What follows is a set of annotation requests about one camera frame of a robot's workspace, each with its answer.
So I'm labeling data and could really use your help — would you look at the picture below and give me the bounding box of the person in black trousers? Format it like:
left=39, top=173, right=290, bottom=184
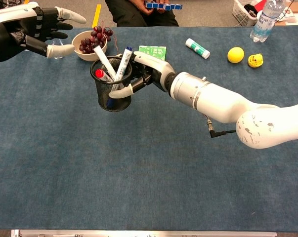
left=104, top=0, right=179, bottom=28

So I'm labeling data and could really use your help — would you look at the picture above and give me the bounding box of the white green glue stick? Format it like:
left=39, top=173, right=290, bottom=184
left=185, top=38, right=211, bottom=60

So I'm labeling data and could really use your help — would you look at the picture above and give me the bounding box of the dark red grape bunch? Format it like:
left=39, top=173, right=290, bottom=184
left=79, top=20, right=120, bottom=55

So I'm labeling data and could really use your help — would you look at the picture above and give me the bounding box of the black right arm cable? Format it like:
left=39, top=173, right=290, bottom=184
left=204, top=115, right=237, bottom=139

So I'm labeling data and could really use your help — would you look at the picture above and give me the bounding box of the small yellow toy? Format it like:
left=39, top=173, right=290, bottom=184
left=247, top=53, right=264, bottom=69

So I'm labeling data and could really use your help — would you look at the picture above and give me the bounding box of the black cup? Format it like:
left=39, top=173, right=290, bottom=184
left=90, top=56, right=133, bottom=112

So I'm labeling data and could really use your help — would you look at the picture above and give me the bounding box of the blue table cloth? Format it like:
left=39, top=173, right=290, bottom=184
left=0, top=26, right=298, bottom=232

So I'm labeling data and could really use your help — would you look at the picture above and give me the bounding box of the blue labelled water bottle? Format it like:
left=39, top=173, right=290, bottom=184
left=250, top=0, right=285, bottom=43

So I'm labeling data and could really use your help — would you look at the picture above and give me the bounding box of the yellow ruler strip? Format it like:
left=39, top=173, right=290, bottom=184
left=91, top=3, right=102, bottom=28

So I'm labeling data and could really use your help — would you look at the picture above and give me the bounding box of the white plastic basket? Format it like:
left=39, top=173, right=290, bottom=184
left=232, top=0, right=263, bottom=27

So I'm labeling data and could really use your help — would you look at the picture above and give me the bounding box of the red capped white marker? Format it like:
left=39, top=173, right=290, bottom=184
left=95, top=69, right=110, bottom=82

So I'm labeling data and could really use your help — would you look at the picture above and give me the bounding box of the black capped white marker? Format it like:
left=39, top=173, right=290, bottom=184
left=93, top=45, right=117, bottom=82

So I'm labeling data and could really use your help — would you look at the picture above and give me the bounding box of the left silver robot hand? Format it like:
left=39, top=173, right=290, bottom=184
left=0, top=1, right=87, bottom=62

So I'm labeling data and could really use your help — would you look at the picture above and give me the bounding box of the blue white folding toy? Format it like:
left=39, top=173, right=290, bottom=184
left=145, top=1, right=183, bottom=11

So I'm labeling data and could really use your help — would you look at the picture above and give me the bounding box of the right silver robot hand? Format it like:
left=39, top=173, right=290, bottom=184
left=108, top=53, right=176, bottom=99

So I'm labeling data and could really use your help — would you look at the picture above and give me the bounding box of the aluminium rail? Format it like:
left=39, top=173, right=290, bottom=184
left=11, top=229, right=278, bottom=237

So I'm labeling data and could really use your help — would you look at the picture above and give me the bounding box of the yellow ball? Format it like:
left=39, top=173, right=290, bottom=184
left=227, top=46, right=245, bottom=64

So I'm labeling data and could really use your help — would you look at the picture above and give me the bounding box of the green paper packet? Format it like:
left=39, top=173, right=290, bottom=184
left=138, top=45, right=167, bottom=61

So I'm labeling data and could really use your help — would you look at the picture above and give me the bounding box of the blue capped white marker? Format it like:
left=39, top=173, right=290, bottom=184
left=106, top=46, right=133, bottom=109

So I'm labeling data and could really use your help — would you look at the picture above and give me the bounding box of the beige bowl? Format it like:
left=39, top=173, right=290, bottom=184
left=71, top=30, right=108, bottom=62

